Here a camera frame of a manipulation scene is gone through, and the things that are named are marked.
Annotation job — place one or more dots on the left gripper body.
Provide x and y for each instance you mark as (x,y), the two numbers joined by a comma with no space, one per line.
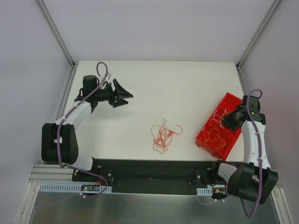
(114,94)

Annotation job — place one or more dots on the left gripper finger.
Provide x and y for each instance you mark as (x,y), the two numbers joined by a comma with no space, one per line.
(119,91)
(119,102)

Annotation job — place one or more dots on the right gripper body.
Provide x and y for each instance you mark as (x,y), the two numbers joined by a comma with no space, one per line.
(229,121)

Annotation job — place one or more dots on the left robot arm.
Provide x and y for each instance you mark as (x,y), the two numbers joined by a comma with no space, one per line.
(59,141)

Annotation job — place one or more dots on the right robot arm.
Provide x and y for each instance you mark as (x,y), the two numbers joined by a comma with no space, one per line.
(253,180)

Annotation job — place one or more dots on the red plastic compartment bin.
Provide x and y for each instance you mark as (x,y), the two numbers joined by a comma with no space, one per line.
(214,137)

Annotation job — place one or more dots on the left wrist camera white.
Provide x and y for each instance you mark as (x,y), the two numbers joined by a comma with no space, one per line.
(107,77)

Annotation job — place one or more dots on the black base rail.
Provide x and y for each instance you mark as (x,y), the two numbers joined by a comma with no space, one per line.
(152,177)

